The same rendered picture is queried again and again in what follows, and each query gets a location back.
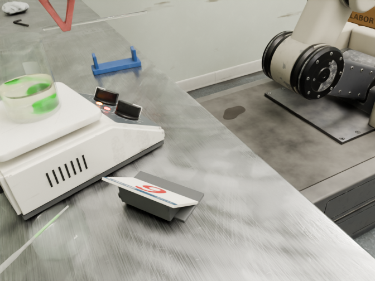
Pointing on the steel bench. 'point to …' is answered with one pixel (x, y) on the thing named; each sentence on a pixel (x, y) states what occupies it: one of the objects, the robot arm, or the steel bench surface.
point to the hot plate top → (46, 124)
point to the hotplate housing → (73, 163)
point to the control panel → (116, 115)
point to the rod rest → (115, 64)
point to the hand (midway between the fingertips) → (65, 25)
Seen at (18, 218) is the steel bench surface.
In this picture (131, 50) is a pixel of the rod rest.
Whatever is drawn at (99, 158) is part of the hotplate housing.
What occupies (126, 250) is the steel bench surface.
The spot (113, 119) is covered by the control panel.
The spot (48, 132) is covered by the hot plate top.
